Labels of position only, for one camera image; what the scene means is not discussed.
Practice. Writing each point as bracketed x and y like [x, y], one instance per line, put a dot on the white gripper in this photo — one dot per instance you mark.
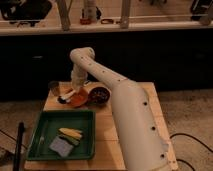
[77, 83]

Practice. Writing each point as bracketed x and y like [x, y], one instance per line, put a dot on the white handled black brush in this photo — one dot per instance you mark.
[63, 99]

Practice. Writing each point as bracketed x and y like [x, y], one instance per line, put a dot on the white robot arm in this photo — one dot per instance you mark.
[142, 147]

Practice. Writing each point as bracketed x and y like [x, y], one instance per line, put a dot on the dark brown bowl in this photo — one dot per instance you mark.
[98, 95]

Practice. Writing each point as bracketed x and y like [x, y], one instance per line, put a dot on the yellow corn toy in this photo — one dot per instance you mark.
[71, 133]

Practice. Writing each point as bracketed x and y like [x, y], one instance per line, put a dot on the green plastic tray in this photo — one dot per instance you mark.
[47, 129]

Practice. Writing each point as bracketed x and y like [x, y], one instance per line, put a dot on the white bottle on shelf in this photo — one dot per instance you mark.
[90, 12]

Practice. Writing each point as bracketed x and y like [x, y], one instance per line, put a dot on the blue grey sponge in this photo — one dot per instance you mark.
[62, 147]

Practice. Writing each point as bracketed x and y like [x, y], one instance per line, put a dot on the black bag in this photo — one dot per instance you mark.
[29, 10]

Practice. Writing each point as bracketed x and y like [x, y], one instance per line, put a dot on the black pole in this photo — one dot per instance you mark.
[17, 155]

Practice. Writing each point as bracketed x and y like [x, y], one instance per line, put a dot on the wooden table frame leg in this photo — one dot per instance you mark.
[64, 16]

